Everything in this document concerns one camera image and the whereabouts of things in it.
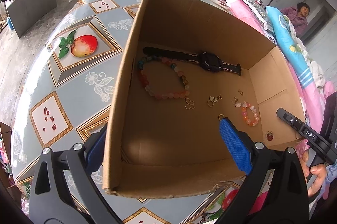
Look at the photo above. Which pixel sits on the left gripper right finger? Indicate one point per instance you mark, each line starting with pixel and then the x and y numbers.
pixel 287 198

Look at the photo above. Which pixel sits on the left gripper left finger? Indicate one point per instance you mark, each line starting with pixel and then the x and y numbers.
pixel 50 198

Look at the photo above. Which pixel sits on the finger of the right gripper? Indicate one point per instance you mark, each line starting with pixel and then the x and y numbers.
pixel 294 122

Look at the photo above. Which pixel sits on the pink strap smart watch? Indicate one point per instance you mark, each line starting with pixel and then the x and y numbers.
pixel 207 61

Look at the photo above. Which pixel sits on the gold chain jewelry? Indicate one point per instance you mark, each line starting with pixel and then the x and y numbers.
pixel 190 104

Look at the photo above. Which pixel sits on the right hand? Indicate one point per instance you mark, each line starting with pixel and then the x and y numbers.
pixel 319 171

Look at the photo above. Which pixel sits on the pink floral blanket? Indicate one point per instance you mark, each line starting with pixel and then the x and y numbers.
pixel 314 97

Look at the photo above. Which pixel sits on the blue patterned pillow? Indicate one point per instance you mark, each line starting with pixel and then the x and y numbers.
pixel 286 41

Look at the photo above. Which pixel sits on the person in purple jacket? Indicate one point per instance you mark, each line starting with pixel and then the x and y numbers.
pixel 298 16

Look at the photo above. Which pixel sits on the brown cardboard box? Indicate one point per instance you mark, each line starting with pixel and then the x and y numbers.
pixel 155 148

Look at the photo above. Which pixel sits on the dark grey cabinet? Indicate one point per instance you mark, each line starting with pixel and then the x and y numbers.
pixel 24 13

